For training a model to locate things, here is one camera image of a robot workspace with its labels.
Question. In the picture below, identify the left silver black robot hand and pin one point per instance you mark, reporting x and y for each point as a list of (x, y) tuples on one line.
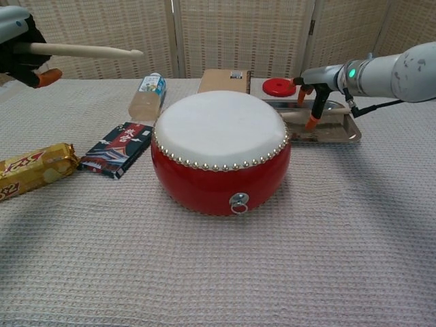
[(20, 63)]

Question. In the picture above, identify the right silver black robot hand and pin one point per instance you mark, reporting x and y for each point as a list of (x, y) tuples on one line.
[(322, 76)]

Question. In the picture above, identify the wooden drumstick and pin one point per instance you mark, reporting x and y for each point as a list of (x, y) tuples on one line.
[(85, 50), (334, 111)]

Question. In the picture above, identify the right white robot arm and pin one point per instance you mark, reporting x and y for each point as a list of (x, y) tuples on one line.
[(391, 75)]

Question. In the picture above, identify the metal tray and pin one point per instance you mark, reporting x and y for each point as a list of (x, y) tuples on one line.
[(340, 131)]

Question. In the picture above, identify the red drum with white head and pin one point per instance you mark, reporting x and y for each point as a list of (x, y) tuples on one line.
[(218, 184)]

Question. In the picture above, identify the red round plastic disc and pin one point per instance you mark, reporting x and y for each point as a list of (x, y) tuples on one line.
[(276, 88)]

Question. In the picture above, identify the brown spiral notebook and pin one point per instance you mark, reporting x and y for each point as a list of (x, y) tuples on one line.
[(218, 81)]

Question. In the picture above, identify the gold foil snack package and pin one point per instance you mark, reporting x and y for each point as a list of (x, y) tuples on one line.
[(34, 170)]

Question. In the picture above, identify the woven bamboo folding screen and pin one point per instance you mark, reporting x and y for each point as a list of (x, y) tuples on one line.
[(221, 34)]

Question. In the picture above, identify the dark printed card box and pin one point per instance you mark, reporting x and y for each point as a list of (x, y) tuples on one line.
[(116, 150)]

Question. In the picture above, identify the clear plastic drink bottle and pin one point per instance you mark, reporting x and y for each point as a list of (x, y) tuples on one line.
[(146, 98)]

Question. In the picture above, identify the beige woven tablecloth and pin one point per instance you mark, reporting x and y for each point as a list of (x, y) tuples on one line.
[(218, 272)]

